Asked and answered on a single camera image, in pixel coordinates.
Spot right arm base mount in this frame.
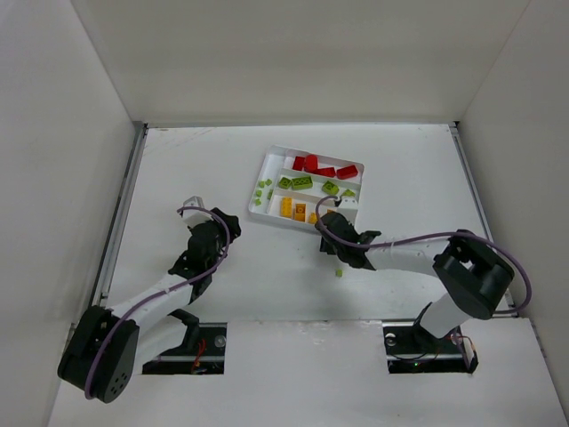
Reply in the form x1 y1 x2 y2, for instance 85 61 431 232
382 321 479 375

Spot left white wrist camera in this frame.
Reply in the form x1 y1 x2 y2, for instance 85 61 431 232
179 196 210 229

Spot long yellow lego brick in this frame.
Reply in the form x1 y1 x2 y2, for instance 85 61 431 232
280 197 293 219

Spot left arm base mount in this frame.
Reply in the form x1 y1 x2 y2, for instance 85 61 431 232
141 309 228 375

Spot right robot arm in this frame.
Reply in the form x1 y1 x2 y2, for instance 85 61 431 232
315 212 515 339

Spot white divided sorting tray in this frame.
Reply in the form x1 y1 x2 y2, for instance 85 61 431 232
248 146 365 233

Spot long green lego brick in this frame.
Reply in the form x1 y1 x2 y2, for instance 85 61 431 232
291 176 313 190

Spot long red lego brick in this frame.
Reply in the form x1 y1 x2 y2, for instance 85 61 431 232
336 165 359 180

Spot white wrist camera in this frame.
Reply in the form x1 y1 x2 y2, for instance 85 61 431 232
179 196 210 229
337 197 359 222

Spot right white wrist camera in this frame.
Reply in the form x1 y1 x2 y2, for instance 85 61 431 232
337 197 359 222

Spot red yellow green lego cluster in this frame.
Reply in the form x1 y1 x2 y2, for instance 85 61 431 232
304 154 318 173

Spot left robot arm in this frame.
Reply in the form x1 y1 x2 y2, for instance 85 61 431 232
57 205 241 404

